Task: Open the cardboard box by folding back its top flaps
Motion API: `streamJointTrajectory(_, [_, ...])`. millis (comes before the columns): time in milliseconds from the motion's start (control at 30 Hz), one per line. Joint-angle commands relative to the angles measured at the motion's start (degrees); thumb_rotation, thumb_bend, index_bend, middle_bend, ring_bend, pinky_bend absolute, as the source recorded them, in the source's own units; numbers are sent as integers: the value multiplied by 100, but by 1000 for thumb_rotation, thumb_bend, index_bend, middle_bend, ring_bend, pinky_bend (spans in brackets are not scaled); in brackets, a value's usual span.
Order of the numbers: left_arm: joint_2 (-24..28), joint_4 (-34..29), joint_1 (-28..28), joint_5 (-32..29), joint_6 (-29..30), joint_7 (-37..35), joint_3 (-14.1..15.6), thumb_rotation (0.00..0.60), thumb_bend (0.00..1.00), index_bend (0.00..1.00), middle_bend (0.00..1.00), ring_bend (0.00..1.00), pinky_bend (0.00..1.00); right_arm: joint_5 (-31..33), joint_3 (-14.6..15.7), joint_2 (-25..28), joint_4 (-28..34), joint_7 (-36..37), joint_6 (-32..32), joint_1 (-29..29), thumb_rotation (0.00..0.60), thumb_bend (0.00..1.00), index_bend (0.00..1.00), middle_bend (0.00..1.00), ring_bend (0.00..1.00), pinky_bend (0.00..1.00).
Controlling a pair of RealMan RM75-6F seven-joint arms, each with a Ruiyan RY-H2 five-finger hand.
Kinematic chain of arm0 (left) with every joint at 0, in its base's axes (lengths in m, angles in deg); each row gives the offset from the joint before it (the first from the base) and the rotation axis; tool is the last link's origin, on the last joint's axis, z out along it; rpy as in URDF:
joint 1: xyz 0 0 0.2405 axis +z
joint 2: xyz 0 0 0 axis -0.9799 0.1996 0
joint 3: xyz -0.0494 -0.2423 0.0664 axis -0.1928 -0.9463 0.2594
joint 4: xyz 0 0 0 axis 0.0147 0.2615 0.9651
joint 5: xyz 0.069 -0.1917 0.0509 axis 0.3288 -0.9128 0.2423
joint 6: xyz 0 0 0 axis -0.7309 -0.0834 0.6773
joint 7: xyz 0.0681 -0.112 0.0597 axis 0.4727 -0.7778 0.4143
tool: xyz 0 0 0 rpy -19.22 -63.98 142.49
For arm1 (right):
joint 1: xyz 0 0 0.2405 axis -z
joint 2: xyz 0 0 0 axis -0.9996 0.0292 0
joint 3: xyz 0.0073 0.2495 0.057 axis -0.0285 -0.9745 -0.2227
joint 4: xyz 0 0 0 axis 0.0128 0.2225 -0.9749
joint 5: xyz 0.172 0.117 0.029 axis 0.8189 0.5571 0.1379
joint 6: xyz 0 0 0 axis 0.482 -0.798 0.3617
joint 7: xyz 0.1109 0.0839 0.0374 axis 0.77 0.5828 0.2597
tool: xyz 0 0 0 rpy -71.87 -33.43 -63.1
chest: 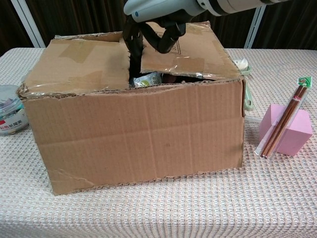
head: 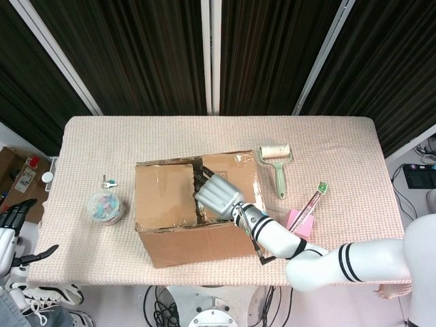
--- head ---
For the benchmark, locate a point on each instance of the small green white clip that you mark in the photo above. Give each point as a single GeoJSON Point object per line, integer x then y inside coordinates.
{"type": "Point", "coordinates": [109, 184]}

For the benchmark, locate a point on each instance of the black electronic device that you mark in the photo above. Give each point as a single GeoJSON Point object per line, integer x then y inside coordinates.
{"type": "Point", "coordinates": [417, 175]}

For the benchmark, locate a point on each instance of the pink waffle tablecloth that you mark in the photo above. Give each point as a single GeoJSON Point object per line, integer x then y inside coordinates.
{"type": "Point", "coordinates": [211, 136]}

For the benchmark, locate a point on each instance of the white shoe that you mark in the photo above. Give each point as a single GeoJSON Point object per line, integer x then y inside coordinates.
{"type": "Point", "coordinates": [432, 197]}

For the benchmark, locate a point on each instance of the white black sneaker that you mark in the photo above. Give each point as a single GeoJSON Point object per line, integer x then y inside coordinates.
{"type": "Point", "coordinates": [81, 320]}
{"type": "Point", "coordinates": [51, 293]}

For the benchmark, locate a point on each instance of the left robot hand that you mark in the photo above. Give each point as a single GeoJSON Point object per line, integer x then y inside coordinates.
{"type": "Point", "coordinates": [7, 248]}

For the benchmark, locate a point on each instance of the blue jeans leg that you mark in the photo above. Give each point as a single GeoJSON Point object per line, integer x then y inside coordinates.
{"type": "Point", "coordinates": [13, 313]}

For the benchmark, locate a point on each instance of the brown cardboard box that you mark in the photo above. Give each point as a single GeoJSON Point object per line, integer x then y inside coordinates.
{"type": "Point", "coordinates": [177, 245]}

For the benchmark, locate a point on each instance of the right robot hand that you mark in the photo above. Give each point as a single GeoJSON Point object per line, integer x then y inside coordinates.
{"type": "Point", "coordinates": [218, 197]}

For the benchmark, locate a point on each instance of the pink sticky note block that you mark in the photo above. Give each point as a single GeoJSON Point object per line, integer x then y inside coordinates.
{"type": "Point", "coordinates": [304, 230]}

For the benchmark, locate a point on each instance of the clear tub of coloured clips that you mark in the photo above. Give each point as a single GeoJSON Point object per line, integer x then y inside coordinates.
{"type": "Point", "coordinates": [104, 207]}

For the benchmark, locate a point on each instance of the packaged chopsticks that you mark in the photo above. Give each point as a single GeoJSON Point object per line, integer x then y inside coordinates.
{"type": "Point", "coordinates": [316, 195]}

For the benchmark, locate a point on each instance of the white partition frame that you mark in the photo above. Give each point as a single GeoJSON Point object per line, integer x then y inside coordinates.
{"type": "Point", "coordinates": [58, 58]}
{"type": "Point", "coordinates": [210, 58]}
{"type": "Point", "coordinates": [320, 58]}

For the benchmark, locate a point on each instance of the silver robot base column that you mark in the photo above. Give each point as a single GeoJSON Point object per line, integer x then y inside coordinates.
{"type": "Point", "coordinates": [213, 315]}

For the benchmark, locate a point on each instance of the white round cap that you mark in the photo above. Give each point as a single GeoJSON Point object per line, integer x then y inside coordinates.
{"type": "Point", "coordinates": [47, 177]}

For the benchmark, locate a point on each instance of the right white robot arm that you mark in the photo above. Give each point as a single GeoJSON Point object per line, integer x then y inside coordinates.
{"type": "Point", "coordinates": [313, 269]}

